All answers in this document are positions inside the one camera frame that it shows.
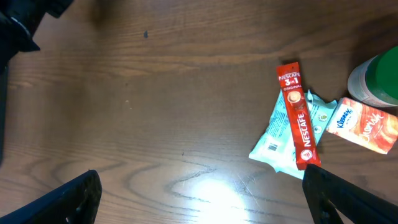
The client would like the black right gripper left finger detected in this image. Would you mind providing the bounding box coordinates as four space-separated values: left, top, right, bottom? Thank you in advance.
1 170 102 224

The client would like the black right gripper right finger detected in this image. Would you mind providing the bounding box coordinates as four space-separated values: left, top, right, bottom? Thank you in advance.
302 164 397 224

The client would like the red snack stick packet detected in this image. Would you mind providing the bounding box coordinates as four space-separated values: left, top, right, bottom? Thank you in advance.
277 62 321 170

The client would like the white teal wipes packet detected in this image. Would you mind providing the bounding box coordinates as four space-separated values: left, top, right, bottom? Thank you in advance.
249 91 338 179

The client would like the green lid cream jar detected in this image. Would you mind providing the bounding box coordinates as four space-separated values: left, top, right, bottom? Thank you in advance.
348 47 397 108

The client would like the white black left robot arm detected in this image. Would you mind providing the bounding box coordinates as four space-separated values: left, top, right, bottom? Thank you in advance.
1 0 73 157

